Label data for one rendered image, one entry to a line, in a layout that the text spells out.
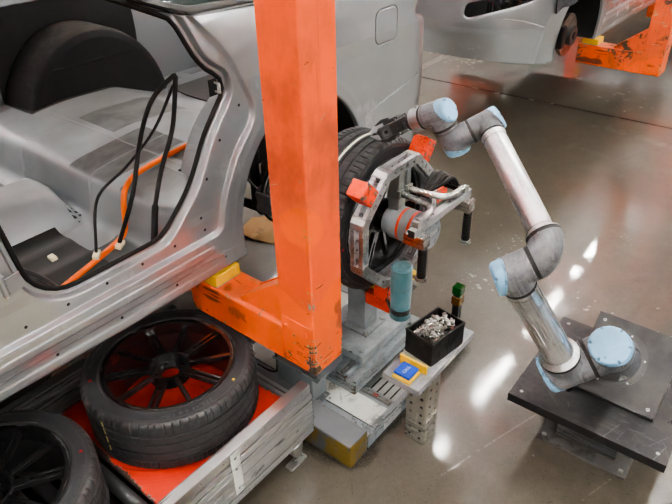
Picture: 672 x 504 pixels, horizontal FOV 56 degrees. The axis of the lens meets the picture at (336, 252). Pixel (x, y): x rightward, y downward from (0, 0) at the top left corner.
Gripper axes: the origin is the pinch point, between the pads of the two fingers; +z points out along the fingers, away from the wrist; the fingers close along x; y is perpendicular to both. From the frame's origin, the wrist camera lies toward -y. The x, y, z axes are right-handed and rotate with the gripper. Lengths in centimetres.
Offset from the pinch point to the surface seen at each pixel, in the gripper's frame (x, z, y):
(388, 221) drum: -34.2, 2.6, -6.2
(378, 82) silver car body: 18, 24, 45
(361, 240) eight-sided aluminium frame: -33.6, 0.2, -26.9
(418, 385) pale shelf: -90, -10, -38
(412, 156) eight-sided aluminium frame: -13.5, -10.4, 6.2
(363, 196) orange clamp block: -17.3, -9.2, -26.9
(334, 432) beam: -105, 31, -53
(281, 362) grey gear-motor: -78, 60, -43
